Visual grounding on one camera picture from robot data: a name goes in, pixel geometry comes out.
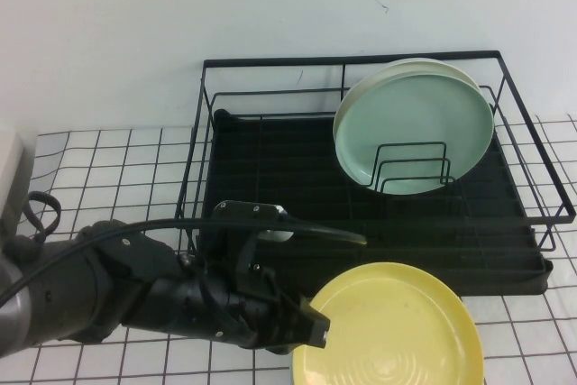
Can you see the white black-grid tablecloth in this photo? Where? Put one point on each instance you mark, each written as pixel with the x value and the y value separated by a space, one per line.
pixel 112 168

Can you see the grey wrist camera black mount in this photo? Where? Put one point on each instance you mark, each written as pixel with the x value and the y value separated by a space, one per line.
pixel 243 211

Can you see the cream plate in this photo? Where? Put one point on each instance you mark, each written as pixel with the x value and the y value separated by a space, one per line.
pixel 405 67

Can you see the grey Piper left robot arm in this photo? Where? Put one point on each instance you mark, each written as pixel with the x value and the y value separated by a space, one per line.
pixel 67 295

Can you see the green plate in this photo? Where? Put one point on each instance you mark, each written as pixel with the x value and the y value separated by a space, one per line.
pixel 414 123

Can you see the yellow plate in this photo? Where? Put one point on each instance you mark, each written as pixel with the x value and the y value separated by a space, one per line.
pixel 396 326

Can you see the white box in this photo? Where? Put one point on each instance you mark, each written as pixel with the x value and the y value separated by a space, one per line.
pixel 11 168

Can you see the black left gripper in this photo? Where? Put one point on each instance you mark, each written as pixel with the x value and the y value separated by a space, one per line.
pixel 243 313

